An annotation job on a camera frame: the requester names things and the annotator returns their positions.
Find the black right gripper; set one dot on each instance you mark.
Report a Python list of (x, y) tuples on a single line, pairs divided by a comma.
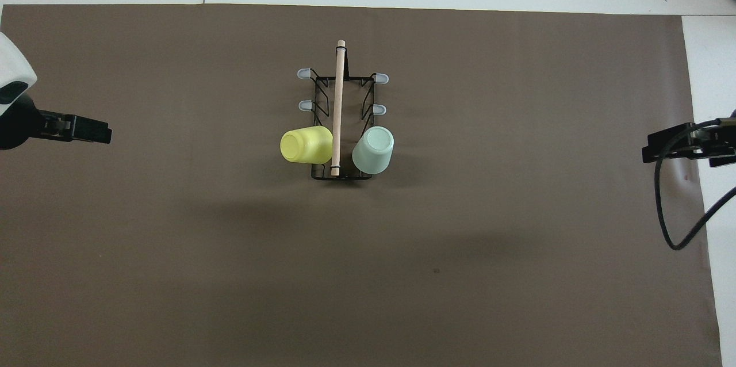
[(725, 145)]

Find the pale green plastic cup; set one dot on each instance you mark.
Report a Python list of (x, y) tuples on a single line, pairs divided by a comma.
[(374, 151)]

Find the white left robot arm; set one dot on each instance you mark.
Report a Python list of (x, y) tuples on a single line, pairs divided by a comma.
[(11, 65)]

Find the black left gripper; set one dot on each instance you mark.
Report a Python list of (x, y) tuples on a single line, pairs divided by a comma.
[(17, 125)]

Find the yellow plastic cup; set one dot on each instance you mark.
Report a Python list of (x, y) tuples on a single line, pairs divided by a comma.
[(305, 145)]

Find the brown table mat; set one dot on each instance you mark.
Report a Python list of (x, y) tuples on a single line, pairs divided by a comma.
[(230, 269)]

